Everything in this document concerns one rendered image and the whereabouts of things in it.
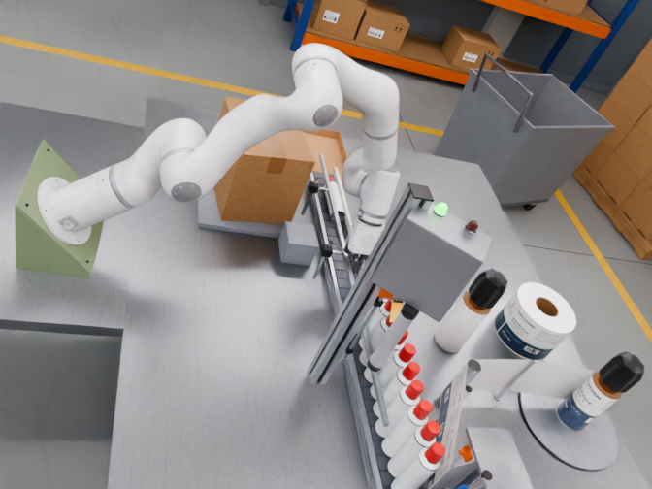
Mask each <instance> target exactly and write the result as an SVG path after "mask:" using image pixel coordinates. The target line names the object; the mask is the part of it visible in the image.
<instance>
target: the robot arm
mask: <svg viewBox="0 0 652 489"><path fill-rule="evenodd" d="M292 73H293V79H294V82H295V87H296V90H295V92H294V93H293V94H292V95H290V96H288V97H285V98H277V97H275V96H272V95H268V94H260V95H257V96H254V97H252V98H250V99H248V100H247V101H245V102H243V103H241V104H240V105H239V106H238V107H236V108H235V109H233V110H232V111H230V112H229V113H228V114H226V115H225V116H224V117H223V118H222V119H221V120H219V121H218V123H217V124H216V125H215V126H214V128H213V130H212V131H211V132H210V134H209V136H208V137H206V134H205V131H204V130H203V128H202V127H201V126H200V125H199V124H198V123H197V122H195V121H193V120H191V119H188V118H178V119H174V120H171V121H168V122H166V123H164V124H163V125H161V126H160V127H158V128H157V129H156V130H155V131H154V132H153V133H152V134H151V135H150V136H149V137H148V138H147V139H146V140H145V141H144V143H143V144H142V145H141V146H140V147H139V149H138V150H137V151H136V152H135V153H134V154H133V155H132V156H131V157H130V158H128V159H126V160H124V161H121V162H119V163H117V164H114V165H112V166H111V167H108V168H106V169H104V170H101V171H99V172H97V173H95V174H92V175H90V176H88V177H85V178H83V179H79V180H77V181H75V182H72V183H69V182H68V181H66V180H64V179H61V178H58V177H51V178H47V179H44V180H43V181H42V182H41V184H40V186H39V189H38V204H39V209H40V212H41V215H42V217H43V219H44V221H45V223H46V225H47V226H48V228H49V229H50V231H51V232H52V233H53V234H54V235H55V236H56V237H57V238H58V239H59V240H60V241H62V242H64V243H65V244H68V245H81V244H84V243H85V242H86V241H87V240H88V239H89V236H90V233H91V226H92V225H94V224H97V223H99V222H101V221H104V220H106V219H109V218H111V217H114V216H116V215H118V214H121V213H123V212H127V211H130V210H132V209H134V208H137V207H138V206H141V205H143V204H145V203H147V202H149V201H150V200H151V199H152V198H153V197H154V196H155V195H156V193H157V192H158V190H159V188H160V187H161V185H162V187H163V189H164V191H165V192H166V194H167V195H168V196H169V197H170V198H172V199H173V200H175V201H178V202H182V203H188V202H194V201H196V200H199V199H201V198H202V197H204V196H205V195H206V194H208V193H209V192H210V191H211V190H212V189H213V188H214V187H215V186H216V185H217V183H218V182H219V181H220V180H221V179H222V178H223V176H224V175H225V174H226V173H227V172H228V170H229V169H230V168H231V167H232V165H233V164H234V163H235V162H236V161H237V160H238V159H239V158H240V157H241V156H242V155H243V154H244V153H245V152H246V151H248V150H249V149H250V148H252V147H254V146H255V145H257V144H259V143H260V142H262V141H264V140H266V139H268V138H269V137H271V136H273V135H274V134H276V133H279V132H282V131H287V130H300V131H307V132H315V131H320V130H323V129H325V128H327V127H329V126H331V125H332V124H333V123H334V122H335V121H336V120H337V119H338V118H339V116H340V115H341V113H342V98H343V99H345V100H346V101H347V102H349V103H350V104H351V105H353V106H354V107H355V108H357V109H359V110H360V111H362V117H363V146H362V147H360V148H358V149H356V150H355V151H354V152H352V153H351V154H350V155H349V156H348V158H347V159H346V160H345V162H344V164H343V167H342V187H343V189H344V190H345V191H346V192H347V193H349V194H351V195H354V196H356V197H359V198H361V205H360V209H359V211H358V215H359V216H358V217H356V218H355V220H354V222H353V224H352V226H351V228H350V231H349V233H348V236H347V239H346V242H345V248H344V250H343V251H344V252H345V253H347V254H350V255H351V256H352V258H353V259H352V263H351V270H352V272H353V274H359V272H360V271H361V269H362V266H363V263H364V262H366V260H367V259H368V257H369V256H370V254H371V252H372V250H373V248H374V246H375V244H376V242H377V240H378V238H379V236H380V234H381V233H382V231H383V229H384V227H385V224H383V223H384V222H385V220H386V217H387V214H388V211H389V208H390V205H391V202H392V199H393V196H394V193H395V190H396V187H397V183H398V180H399V177H400V173H399V172H398V171H397V170H395V169H393V168H390V167H392V166H393V164H394V162H395V160H396V154H397V139H398V122H399V90H398V87H397V85H396V84H395V82H394V81H393V80H392V79H391V78H389V77H388V76H386V75H383V74H381V73H379V72H376V71H372V70H370V69H367V68H365V67H363V66H361V65H359V64H357V63H356V62H354V61H353V60H351V59H350V58H349V57H347V56H346V55H345V54H343V53H342V52H340V51H339V50H337V49H334V48H332V47H330V46H327V45H323V44H317V43H311V44H306V45H303V46H301V47H300V48H299V49H298V50H297V51H296V52H295V54H294V56H293V59H292ZM362 169H367V170H371V172H370V173H366V172H364V171H363V170H362ZM359 254H360V256H359Z"/></svg>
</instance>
